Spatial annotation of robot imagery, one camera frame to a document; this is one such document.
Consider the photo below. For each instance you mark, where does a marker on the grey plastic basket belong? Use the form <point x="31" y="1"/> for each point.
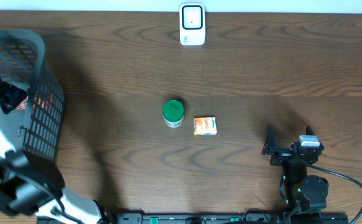
<point x="42" y="109"/>

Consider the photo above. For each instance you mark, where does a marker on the white barcode scanner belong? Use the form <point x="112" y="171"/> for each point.
<point x="192" y="24"/>

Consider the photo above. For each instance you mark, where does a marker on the red Top chocolate bar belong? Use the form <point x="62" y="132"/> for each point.
<point x="23" y="104"/>

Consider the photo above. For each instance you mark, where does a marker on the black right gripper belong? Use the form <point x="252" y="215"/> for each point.
<point x="270" y="147"/>

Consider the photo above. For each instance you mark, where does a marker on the orange snack packet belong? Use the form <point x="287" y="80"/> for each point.
<point x="205" y="126"/>

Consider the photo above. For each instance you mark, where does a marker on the green lid jar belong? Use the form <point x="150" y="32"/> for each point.
<point x="173" y="113"/>

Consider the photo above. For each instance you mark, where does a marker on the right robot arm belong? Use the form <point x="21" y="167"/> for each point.
<point x="305" y="194"/>

